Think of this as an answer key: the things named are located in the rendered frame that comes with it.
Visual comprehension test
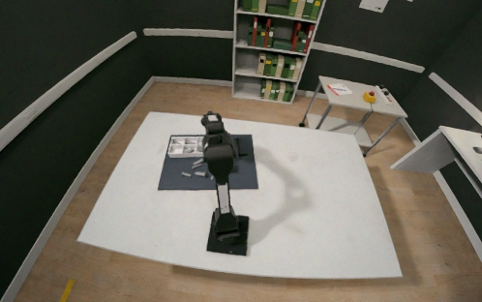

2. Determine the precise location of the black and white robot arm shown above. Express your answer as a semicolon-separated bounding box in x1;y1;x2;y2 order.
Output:
200;111;240;243

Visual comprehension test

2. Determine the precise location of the white divided parts tray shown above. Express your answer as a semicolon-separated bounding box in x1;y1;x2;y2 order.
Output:
168;136;203;158

